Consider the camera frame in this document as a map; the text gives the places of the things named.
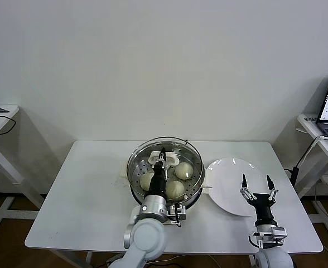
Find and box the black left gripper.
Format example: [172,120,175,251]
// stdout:
[148,147,168,200]

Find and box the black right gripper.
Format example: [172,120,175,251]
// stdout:
[239,173,279,226]

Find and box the glass lid with white handle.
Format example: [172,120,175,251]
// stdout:
[127,136,206,198]

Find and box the white steamed baozi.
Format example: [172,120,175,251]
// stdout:
[166,180,186,200]
[139,173,153,192]
[175,162,194,180]

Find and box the stainless steel steamer basket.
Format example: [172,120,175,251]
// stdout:
[127,142,206,210]

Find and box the white oval plate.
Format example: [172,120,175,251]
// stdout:
[205,157,272,217]

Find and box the white side table with laptop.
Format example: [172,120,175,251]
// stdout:
[296,113,328,241]

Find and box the white work table leg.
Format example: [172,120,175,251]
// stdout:
[81,251,95,268]

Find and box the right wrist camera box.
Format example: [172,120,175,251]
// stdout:
[250,226,288,249]

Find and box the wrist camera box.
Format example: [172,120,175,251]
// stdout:
[250,226,288,249]
[166,202,187,227]

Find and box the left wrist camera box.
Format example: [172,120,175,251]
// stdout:
[166,202,187,227]

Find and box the white laptop charger cable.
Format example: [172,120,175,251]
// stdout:
[295,135,328,168]

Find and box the black looped cable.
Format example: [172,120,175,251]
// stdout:
[0,115,17,138]

